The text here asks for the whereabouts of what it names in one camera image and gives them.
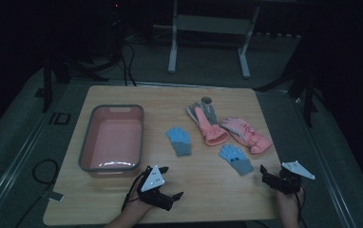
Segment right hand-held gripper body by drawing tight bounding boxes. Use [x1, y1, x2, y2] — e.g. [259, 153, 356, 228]
[273, 161, 316, 196]

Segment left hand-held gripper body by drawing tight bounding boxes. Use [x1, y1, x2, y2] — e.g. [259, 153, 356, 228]
[136, 164, 175, 212]

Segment plain blue knit glove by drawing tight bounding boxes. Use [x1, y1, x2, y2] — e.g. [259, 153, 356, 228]
[165, 126, 193, 158]

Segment pink glove with white trim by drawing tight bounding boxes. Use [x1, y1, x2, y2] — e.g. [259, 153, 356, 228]
[220, 117, 273, 155]

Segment blue knit glove with dots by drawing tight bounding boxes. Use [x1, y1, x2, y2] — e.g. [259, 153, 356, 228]
[218, 143, 255, 176]

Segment pink basin with grey rim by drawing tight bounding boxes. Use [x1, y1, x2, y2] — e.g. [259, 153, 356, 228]
[78, 104, 145, 178]

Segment pink glove with grey palm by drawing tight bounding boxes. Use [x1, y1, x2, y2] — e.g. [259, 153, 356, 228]
[185, 101, 230, 147]

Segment person's right hand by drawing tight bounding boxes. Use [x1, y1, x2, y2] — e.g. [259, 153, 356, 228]
[276, 186, 306, 219]

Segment person's left hand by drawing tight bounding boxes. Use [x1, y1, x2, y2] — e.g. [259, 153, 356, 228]
[126, 189, 155, 219]

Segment black metal stand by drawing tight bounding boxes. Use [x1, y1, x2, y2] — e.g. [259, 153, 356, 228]
[35, 53, 109, 114]
[254, 63, 318, 128]

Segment dark equipment with red light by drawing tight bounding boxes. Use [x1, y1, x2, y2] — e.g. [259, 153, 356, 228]
[106, 0, 126, 61]

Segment left hand-held gripper cable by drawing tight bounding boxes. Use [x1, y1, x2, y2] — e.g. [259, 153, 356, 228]
[121, 172, 147, 213]

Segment hand-held gripper cable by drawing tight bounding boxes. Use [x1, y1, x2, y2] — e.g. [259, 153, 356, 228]
[295, 186, 306, 228]
[121, 172, 147, 213]

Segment right hand-held gripper cable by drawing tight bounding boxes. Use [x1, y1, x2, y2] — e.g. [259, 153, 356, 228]
[295, 186, 306, 228]

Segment metal floor rail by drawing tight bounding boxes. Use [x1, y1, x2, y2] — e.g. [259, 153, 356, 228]
[0, 83, 87, 222]
[290, 94, 359, 228]

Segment black floor cables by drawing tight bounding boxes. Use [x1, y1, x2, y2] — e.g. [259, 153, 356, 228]
[119, 41, 138, 87]

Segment black looped floor cable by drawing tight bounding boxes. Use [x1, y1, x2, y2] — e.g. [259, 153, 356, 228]
[14, 159, 60, 228]

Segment white metal desk frame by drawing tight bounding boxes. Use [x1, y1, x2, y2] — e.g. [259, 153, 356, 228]
[167, 0, 262, 80]

